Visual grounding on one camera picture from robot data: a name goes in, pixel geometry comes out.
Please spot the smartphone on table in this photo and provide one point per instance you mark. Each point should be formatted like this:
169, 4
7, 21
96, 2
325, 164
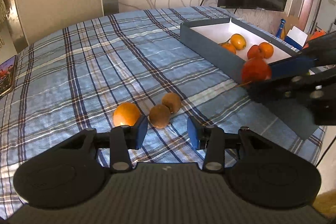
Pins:
7, 75

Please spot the blue orange carton box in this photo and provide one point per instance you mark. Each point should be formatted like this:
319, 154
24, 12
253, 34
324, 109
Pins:
299, 39

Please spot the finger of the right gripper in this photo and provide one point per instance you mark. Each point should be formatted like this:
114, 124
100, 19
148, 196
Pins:
292, 87
292, 65

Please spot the small orange tangerine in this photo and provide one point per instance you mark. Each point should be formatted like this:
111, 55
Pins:
229, 47

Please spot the grey box white inside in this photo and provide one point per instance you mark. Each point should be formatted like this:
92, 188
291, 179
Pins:
205, 38

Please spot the red apple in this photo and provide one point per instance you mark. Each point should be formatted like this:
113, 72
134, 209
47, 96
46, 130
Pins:
255, 52
255, 70

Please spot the yellow orange fruit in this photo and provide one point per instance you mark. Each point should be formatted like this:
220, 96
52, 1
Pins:
238, 41

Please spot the blue bottle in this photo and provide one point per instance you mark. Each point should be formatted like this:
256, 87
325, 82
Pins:
280, 28

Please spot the blue plaid tablecloth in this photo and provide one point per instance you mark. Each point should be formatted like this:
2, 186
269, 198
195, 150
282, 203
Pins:
76, 77

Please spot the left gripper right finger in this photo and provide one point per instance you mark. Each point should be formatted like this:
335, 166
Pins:
210, 138

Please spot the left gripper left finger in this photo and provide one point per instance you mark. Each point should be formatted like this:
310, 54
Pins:
123, 138

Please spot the large orange with stem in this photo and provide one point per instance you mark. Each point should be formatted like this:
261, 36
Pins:
266, 49

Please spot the brown kiwi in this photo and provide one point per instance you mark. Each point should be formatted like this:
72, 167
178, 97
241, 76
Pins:
159, 116
172, 101

